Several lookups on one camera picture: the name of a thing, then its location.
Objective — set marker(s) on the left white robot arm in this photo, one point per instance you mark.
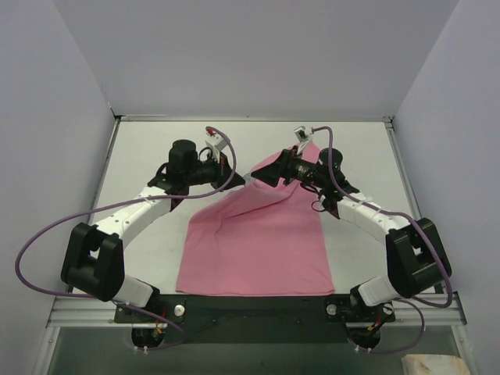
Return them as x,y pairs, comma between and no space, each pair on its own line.
94,259

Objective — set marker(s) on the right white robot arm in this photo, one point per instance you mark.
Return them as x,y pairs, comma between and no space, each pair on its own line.
416,259

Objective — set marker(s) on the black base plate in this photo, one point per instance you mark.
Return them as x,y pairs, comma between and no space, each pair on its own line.
254,320

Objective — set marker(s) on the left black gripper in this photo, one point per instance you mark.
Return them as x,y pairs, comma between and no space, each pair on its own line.
223,170

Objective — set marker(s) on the round teal glass brooch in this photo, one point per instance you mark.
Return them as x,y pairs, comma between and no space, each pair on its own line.
248,179

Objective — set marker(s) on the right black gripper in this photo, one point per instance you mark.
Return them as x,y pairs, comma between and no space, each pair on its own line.
284,169

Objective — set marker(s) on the beige foam block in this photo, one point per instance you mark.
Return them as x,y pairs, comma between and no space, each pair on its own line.
421,364

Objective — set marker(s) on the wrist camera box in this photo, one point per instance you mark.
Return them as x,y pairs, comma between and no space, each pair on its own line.
305,136
216,140

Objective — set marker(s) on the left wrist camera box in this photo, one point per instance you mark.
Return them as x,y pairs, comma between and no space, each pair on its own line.
216,140

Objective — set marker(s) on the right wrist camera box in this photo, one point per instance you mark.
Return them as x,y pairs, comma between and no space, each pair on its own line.
305,136

